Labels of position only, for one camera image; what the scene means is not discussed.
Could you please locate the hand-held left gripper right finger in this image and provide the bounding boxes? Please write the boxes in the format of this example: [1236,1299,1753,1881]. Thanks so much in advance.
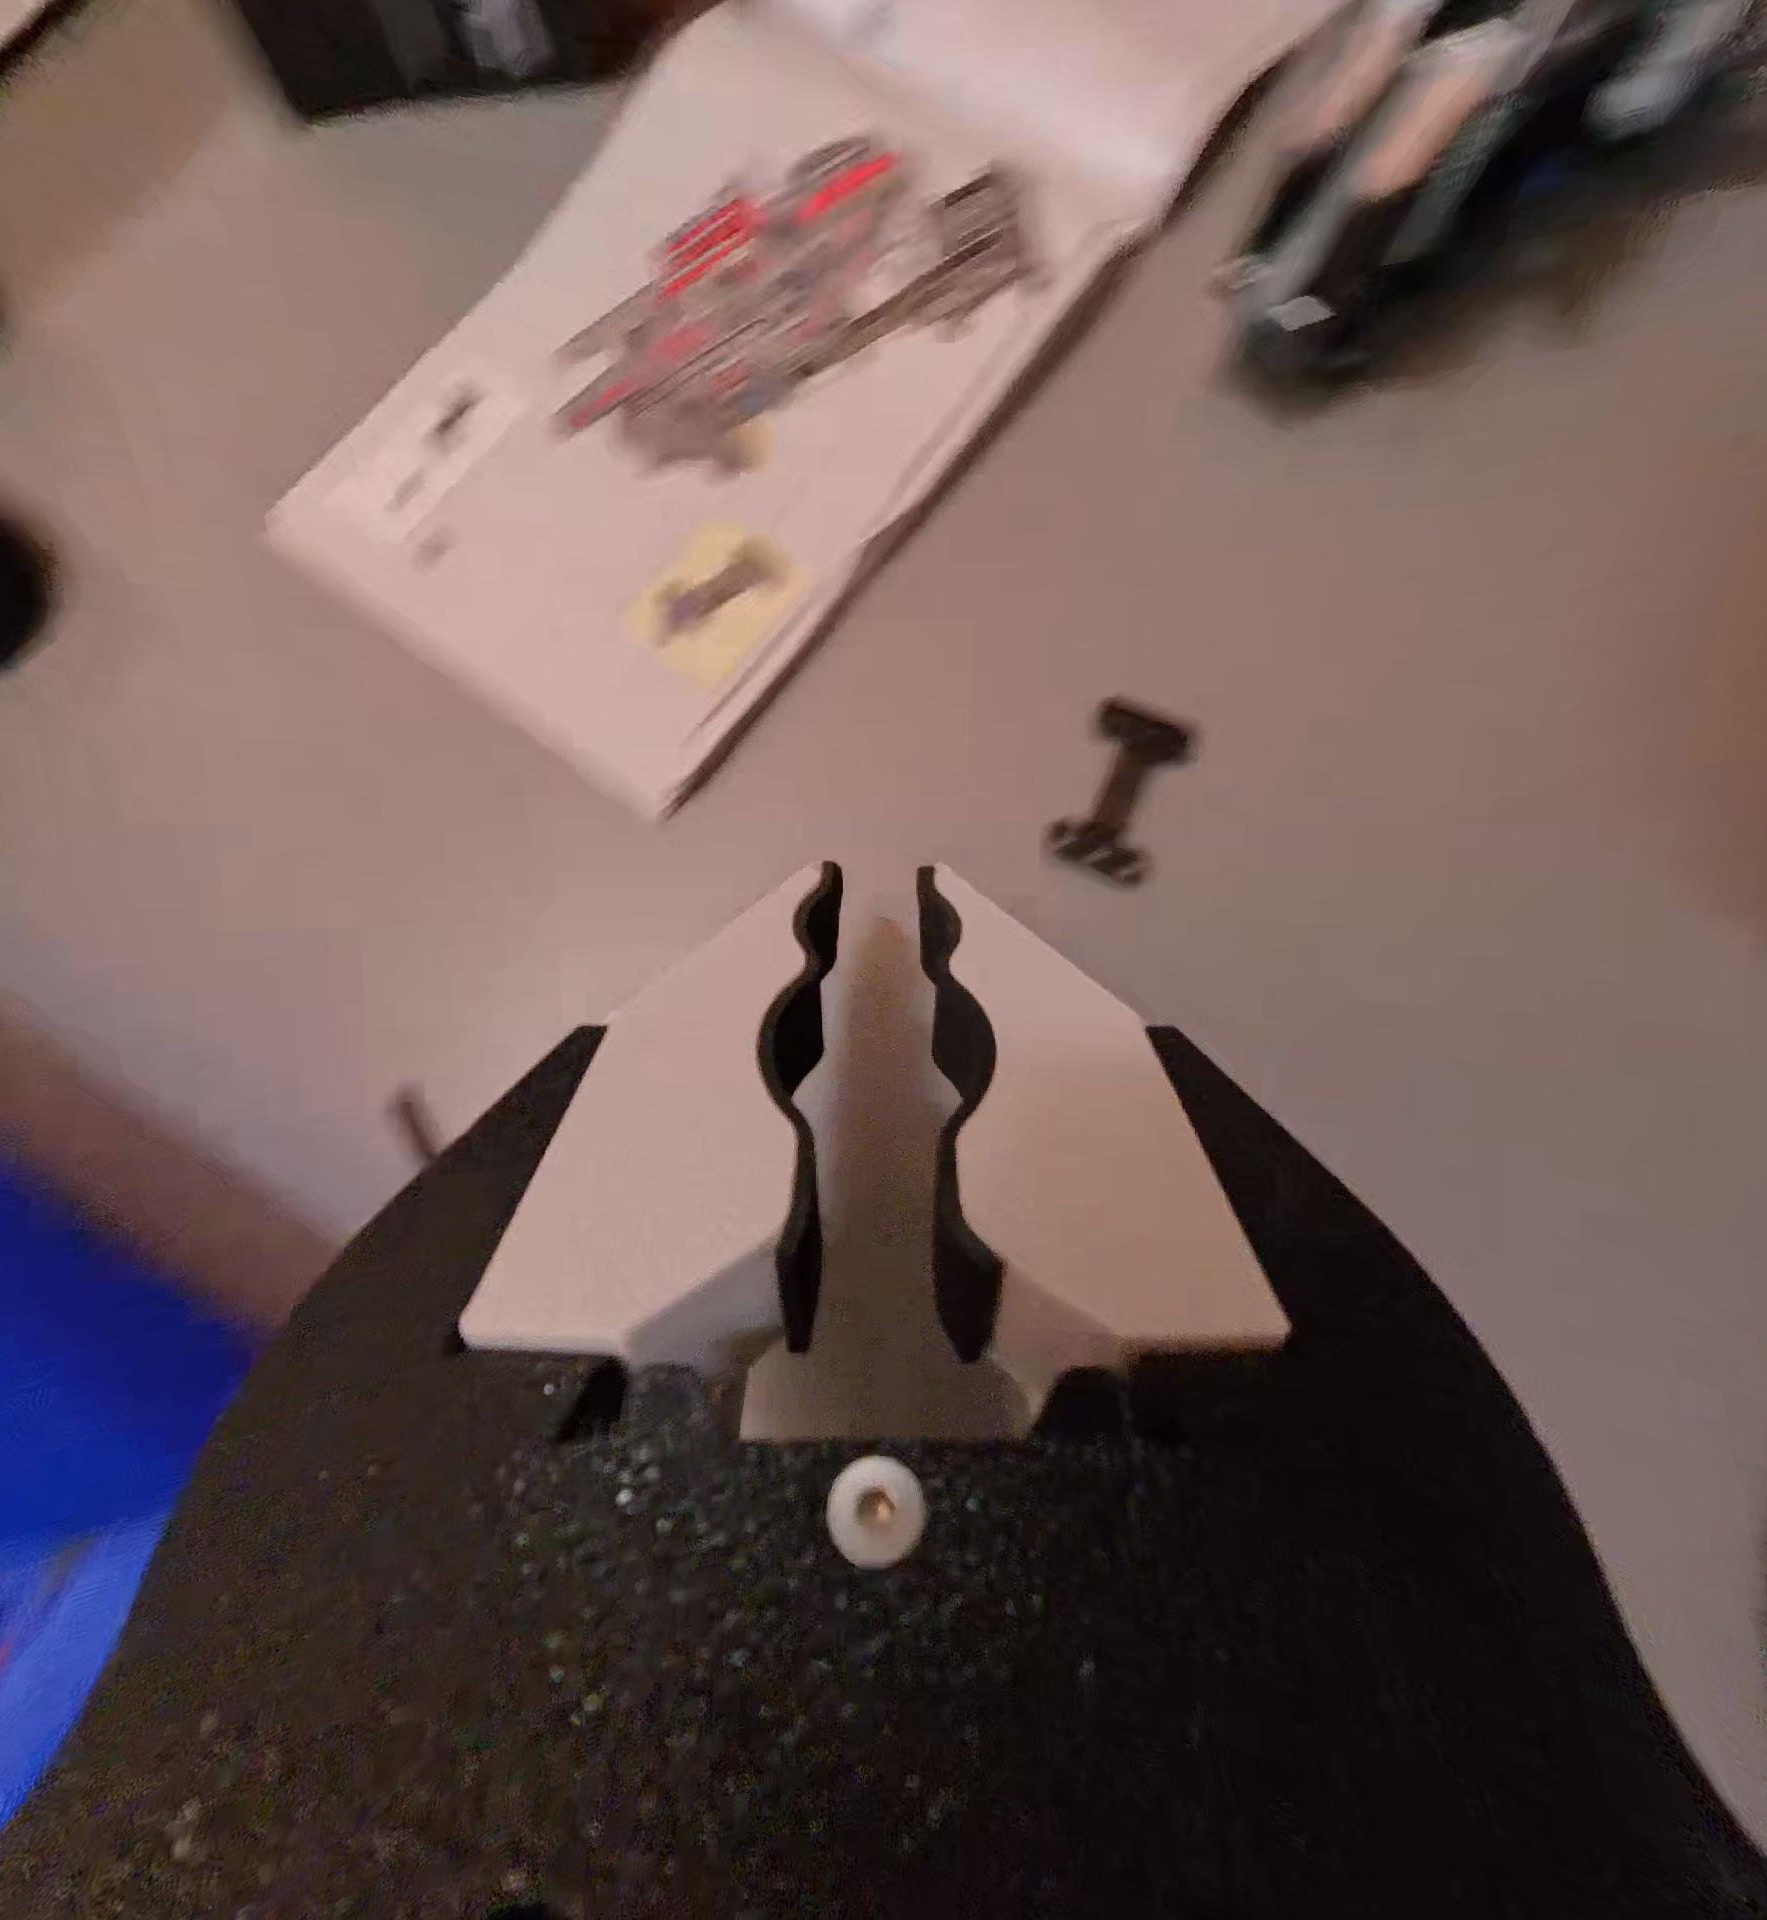
[913,861,1294,1369]

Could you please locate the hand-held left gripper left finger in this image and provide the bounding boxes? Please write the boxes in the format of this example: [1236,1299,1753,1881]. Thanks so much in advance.
[461,857,845,1374]

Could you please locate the black toy beam part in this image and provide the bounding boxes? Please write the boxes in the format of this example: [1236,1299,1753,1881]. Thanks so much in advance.
[1044,698,1199,890]

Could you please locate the white instruction booklet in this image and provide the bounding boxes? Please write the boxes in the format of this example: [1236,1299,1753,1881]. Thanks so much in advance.
[264,0,1365,828]

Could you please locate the grey red toy truck model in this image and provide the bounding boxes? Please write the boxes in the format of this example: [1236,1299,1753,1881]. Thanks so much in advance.
[1215,0,1767,394]

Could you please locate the blue storage bin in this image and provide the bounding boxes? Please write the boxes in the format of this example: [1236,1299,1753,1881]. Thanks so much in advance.
[0,1092,270,1907]

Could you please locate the black toy set box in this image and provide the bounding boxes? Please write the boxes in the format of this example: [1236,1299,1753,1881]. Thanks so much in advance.
[235,0,717,121]

